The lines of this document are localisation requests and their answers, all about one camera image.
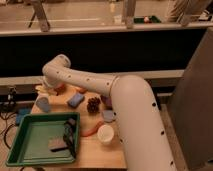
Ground yellow banana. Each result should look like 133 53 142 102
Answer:
35 85 57 96

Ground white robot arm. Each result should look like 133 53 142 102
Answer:
42 54 177 171

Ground white paper cup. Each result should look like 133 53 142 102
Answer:
97 124 114 145

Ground purple bowl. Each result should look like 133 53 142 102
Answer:
101 96 112 109

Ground brown pine cone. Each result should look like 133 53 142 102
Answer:
87 97 101 113

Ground orange round fruit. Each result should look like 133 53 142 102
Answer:
75 87 87 94

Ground grey blue cloth piece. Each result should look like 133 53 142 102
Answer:
102 110 116 123

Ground blue sponge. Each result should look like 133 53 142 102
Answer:
67 93 84 108

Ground orange bowl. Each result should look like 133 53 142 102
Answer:
55 84 66 95

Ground orange carrot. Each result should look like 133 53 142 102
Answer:
81 121 104 137

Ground green bin background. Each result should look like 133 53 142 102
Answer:
134 15 161 24

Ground tan sponge block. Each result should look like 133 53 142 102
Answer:
48 138 66 151

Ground green plastic tray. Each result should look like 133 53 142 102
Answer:
6 112 80 167

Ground blue box on floor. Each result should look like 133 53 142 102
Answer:
15 108 31 126

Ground black cables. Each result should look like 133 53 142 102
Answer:
0 87 21 150

